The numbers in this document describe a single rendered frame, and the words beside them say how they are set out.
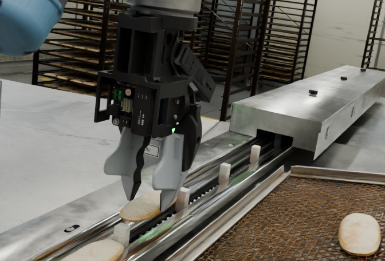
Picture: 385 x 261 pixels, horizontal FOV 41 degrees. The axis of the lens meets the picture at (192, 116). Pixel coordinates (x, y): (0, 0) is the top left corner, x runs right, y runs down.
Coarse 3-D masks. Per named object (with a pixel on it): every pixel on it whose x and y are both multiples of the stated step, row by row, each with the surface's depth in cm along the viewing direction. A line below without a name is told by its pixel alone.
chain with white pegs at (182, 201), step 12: (276, 144) 103; (252, 156) 91; (228, 168) 78; (240, 168) 87; (180, 192) 66; (204, 192) 74; (180, 204) 66; (168, 216) 65; (120, 228) 53; (120, 240) 53; (132, 240) 58
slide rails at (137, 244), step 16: (256, 144) 100; (240, 160) 88; (256, 160) 89; (208, 176) 78; (240, 176) 80; (192, 192) 71; (208, 192) 72; (192, 208) 66; (128, 224) 59; (160, 224) 60; (96, 240) 54; (144, 240) 56; (64, 256) 50
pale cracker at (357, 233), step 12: (348, 216) 52; (360, 216) 52; (348, 228) 48; (360, 228) 48; (372, 228) 48; (348, 240) 46; (360, 240) 46; (372, 240) 46; (348, 252) 45; (360, 252) 45; (372, 252) 45
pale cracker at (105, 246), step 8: (104, 240) 53; (112, 240) 53; (80, 248) 51; (88, 248) 50; (96, 248) 50; (104, 248) 51; (112, 248) 51; (120, 248) 52; (72, 256) 48; (80, 256) 49; (88, 256) 49; (96, 256) 49; (104, 256) 49; (112, 256) 50
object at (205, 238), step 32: (256, 192) 62; (288, 192) 64; (320, 192) 63; (352, 192) 63; (384, 192) 62; (224, 224) 52; (256, 224) 53; (288, 224) 53; (320, 224) 53; (384, 224) 52; (192, 256) 45; (224, 256) 46; (320, 256) 45; (352, 256) 45
